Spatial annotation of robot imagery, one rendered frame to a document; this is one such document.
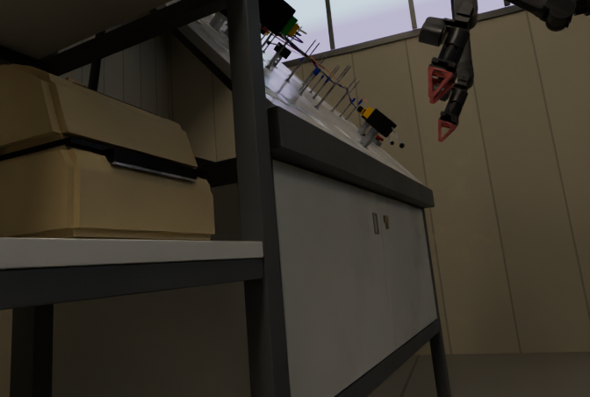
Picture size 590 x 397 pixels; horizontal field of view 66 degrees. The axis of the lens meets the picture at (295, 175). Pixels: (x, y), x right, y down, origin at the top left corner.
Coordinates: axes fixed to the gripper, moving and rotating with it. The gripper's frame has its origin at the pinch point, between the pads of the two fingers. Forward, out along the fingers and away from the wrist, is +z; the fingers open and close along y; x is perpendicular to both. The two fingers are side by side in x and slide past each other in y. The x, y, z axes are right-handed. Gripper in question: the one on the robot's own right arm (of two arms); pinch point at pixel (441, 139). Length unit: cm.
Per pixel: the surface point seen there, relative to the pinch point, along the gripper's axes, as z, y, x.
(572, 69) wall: -98, -142, 40
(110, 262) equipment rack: 48, 146, -1
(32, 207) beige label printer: 47, 146, -11
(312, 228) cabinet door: 43, 97, -2
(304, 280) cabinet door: 50, 102, 1
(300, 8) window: -93, -140, -157
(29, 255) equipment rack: 47, 152, -2
